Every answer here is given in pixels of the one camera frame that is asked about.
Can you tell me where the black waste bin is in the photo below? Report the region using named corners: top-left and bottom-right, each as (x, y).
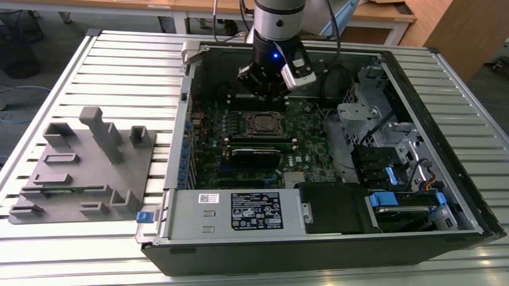
top-left (0, 8), bottom-right (45, 80)

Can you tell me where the wooden cabinet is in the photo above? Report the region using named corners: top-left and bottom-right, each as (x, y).
top-left (400, 0), bottom-right (509, 81)

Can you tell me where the green RAM stick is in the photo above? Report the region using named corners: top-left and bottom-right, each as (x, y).
top-left (229, 142), bottom-right (294, 150)
top-left (39, 185), bottom-right (107, 195)

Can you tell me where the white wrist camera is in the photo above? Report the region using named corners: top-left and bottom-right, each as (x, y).
top-left (281, 56), bottom-right (318, 90)

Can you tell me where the metal socket cover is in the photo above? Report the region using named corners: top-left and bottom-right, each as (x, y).
top-left (246, 112), bottom-right (288, 137)

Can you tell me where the black cable loop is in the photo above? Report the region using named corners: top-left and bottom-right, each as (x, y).
top-left (320, 64), bottom-right (357, 105)

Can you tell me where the grey parts rack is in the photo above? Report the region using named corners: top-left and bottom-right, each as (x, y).
top-left (7, 106), bottom-right (158, 225)

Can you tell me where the hard disk in blue carrier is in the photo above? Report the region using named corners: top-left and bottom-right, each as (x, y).
top-left (365, 190), bottom-right (453, 233)

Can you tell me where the silver CPU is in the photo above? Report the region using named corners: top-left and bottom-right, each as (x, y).
top-left (253, 115), bottom-right (281, 134)

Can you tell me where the black PC case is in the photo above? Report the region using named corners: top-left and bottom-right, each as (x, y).
top-left (135, 41), bottom-right (508, 278)

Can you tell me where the black plastic disk bay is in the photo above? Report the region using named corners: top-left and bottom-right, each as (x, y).
top-left (352, 145), bottom-right (405, 191)

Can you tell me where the office chair base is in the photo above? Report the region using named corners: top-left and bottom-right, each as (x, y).
top-left (483, 41), bottom-right (509, 72)

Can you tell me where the black graphics card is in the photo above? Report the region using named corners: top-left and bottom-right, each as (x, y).
top-left (230, 148), bottom-right (282, 172)

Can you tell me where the green motherboard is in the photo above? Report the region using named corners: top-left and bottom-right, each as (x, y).
top-left (190, 97), bottom-right (348, 191)

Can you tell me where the grey case handle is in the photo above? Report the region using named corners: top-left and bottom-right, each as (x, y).
top-left (181, 41), bottom-right (207, 65)

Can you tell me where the wooden desk white frame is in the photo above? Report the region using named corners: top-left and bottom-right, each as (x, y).
top-left (0, 0), bottom-right (419, 45)

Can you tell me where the small grey wrist camera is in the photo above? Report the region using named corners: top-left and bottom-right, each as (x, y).
top-left (237, 66), bottom-right (258, 82)

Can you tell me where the long black cable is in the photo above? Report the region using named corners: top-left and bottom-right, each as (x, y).
top-left (360, 101), bottom-right (397, 147)

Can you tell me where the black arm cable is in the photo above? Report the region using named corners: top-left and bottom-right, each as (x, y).
top-left (316, 0), bottom-right (344, 75)

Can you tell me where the CPU socket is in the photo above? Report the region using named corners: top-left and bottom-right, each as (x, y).
top-left (244, 110), bottom-right (290, 140)

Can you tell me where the silver metal disk bay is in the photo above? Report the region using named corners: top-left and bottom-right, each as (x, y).
top-left (336, 66), bottom-right (425, 182)

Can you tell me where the blue plastic clip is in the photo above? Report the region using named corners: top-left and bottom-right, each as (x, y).
top-left (384, 166), bottom-right (400, 185)

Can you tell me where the grey power supply unit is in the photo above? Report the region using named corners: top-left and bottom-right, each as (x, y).
top-left (157, 188), bottom-right (316, 239)

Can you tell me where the blue floor cable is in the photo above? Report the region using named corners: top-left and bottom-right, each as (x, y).
top-left (0, 85), bottom-right (53, 125)

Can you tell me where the silver chipset heatsink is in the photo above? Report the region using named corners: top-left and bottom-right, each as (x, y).
top-left (282, 171), bottom-right (306, 184)

